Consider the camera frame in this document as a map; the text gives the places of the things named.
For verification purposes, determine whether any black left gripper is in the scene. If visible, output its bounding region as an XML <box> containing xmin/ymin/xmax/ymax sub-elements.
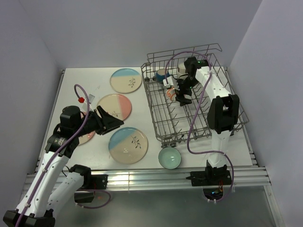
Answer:
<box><xmin>73</xmin><ymin>105</ymin><xmax>124</xmax><ymax>137</ymax></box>

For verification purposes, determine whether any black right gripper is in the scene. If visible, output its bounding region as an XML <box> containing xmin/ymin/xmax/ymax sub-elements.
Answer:
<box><xmin>173</xmin><ymin>76</ymin><xmax>199</xmax><ymax>107</ymax></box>

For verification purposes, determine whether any orange patterned small bowl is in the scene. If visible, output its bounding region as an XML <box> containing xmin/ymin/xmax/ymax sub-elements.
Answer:
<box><xmin>166</xmin><ymin>88</ymin><xmax>176</xmax><ymax>102</ymax></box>

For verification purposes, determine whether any pink cream plate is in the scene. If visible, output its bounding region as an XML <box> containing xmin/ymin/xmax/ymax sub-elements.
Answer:
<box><xmin>97</xmin><ymin>94</ymin><xmax>132</xmax><ymax>121</ymax></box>
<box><xmin>77</xmin><ymin>112</ymin><xmax>96</xmax><ymax>146</ymax></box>

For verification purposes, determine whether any blue cream plate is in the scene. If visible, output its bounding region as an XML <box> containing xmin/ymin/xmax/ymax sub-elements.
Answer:
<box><xmin>108</xmin><ymin>127</ymin><xmax>148</xmax><ymax>165</ymax></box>
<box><xmin>110</xmin><ymin>68</ymin><xmax>142</xmax><ymax>94</ymax></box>

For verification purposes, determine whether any grey brown tumbler cup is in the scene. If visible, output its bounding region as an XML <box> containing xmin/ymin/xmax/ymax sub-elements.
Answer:
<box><xmin>177</xmin><ymin>62</ymin><xmax>188</xmax><ymax>79</ymax></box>

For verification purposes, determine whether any dark blue mug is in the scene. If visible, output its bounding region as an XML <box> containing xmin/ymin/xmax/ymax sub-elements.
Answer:
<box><xmin>155</xmin><ymin>69</ymin><xmax>170</xmax><ymax>83</ymax></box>

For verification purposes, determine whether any pale green bowl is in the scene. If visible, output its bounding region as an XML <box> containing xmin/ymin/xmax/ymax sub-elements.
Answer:
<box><xmin>158</xmin><ymin>147</ymin><xmax>182</xmax><ymax>169</ymax></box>

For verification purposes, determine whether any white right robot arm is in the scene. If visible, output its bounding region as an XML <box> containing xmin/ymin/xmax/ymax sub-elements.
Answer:
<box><xmin>176</xmin><ymin>57</ymin><xmax>240</xmax><ymax>184</ymax></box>

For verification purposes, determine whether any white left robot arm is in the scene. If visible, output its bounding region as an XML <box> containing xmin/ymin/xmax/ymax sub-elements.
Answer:
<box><xmin>3</xmin><ymin>105</ymin><xmax>124</xmax><ymax>227</ymax></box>

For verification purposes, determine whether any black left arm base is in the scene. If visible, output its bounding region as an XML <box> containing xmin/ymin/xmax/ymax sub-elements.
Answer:
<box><xmin>74</xmin><ymin>169</ymin><xmax>108</xmax><ymax>204</ymax></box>

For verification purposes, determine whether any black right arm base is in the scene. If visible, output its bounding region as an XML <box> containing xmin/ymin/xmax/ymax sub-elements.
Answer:
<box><xmin>186</xmin><ymin>164</ymin><xmax>232</xmax><ymax>201</ymax></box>

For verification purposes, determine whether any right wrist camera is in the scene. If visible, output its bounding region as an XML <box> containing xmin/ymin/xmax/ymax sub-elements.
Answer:
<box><xmin>163</xmin><ymin>76</ymin><xmax>179</xmax><ymax>90</ymax></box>

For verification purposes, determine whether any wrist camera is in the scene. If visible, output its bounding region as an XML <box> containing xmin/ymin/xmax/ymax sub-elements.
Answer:
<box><xmin>163</xmin><ymin>76</ymin><xmax>179</xmax><ymax>90</ymax></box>
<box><xmin>83</xmin><ymin>94</ymin><xmax>95</xmax><ymax>106</ymax></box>

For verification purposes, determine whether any grey wire dish rack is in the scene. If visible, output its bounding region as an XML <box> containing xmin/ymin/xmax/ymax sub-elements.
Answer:
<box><xmin>141</xmin><ymin>43</ymin><xmax>234</xmax><ymax>147</ymax></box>

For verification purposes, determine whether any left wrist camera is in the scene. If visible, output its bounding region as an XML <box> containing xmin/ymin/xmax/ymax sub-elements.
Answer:
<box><xmin>83</xmin><ymin>94</ymin><xmax>95</xmax><ymax>106</ymax></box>

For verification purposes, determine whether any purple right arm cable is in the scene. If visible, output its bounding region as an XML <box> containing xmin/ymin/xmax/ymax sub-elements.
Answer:
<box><xmin>164</xmin><ymin>50</ymin><xmax>235</xmax><ymax>202</ymax></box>

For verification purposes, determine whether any aluminium mounting rail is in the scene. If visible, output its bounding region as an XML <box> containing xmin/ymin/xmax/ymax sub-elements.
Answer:
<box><xmin>22</xmin><ymin>166</ymin><xmax>272</xmax><ymax>194</ymax></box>

